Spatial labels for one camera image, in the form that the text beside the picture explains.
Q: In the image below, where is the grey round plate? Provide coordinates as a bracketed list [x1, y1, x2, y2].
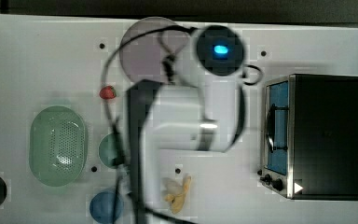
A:
[119, 17, 188, 83]

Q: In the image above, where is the green mug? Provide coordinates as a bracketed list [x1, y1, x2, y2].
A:
[98, 133, 117, 169]

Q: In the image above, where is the strawberry toy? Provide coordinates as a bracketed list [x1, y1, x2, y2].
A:
[99, 85, 117, 100]

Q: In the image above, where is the black toaster oven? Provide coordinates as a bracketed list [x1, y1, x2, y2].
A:
[257, 74, 358, 201]

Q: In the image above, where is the blue bowl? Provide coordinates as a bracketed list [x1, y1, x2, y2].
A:
[89, 190, 124, 224]

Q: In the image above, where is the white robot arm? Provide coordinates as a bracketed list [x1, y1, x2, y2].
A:
[123, 25, 246, 224]

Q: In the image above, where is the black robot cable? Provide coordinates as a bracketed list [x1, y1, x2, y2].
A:
[101, 25, 264, 224]

